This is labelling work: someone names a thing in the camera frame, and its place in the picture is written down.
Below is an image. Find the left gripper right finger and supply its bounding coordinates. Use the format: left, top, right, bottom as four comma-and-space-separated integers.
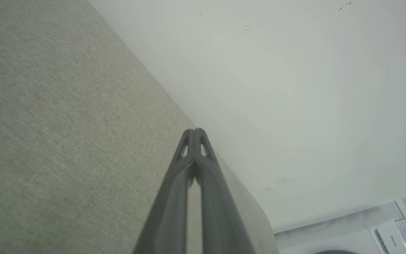
195, 128, 257, 254

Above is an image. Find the grey fabric sofa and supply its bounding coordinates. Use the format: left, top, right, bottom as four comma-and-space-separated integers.
0, 0, 280, 254

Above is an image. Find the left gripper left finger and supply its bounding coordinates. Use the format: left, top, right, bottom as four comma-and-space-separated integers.
133, 128, 196, 254

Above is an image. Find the white washing machine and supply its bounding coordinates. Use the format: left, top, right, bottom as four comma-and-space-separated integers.
275, 206, 406, 254

